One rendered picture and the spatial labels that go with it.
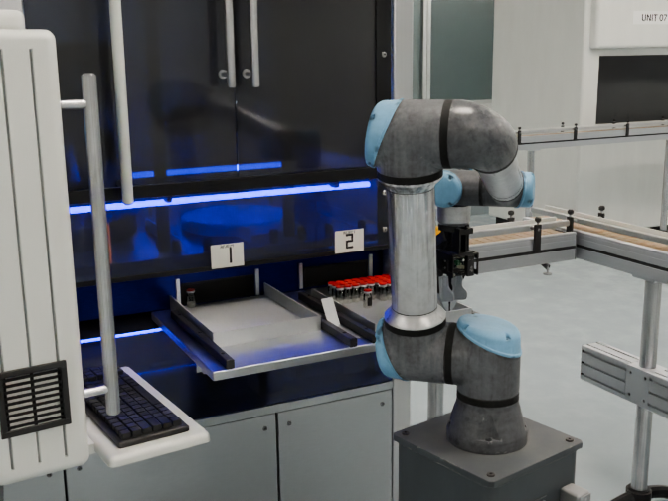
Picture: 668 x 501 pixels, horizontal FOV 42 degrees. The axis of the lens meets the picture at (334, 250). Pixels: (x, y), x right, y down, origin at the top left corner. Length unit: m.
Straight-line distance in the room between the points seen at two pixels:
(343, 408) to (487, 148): 1.16
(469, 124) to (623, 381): 1.63
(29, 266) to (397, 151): 0.63
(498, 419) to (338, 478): 0.96
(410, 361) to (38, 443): 0.67
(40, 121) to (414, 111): 0.60
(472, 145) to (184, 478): 1.26
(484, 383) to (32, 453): 0.80
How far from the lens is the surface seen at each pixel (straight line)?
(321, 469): 2.49
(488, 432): 1.66
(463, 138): 1.45
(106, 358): 1.60
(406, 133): 1.46
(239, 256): 2.19
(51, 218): 1.50
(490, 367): 1.61
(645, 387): 2.85
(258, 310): 2.19
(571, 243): 2.90
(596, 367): 2.99
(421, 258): 1.56
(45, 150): 1.49
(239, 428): 2.33
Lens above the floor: 1.51
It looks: 13 degrees down
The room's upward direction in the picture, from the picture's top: 1 degrees counter-clockwise
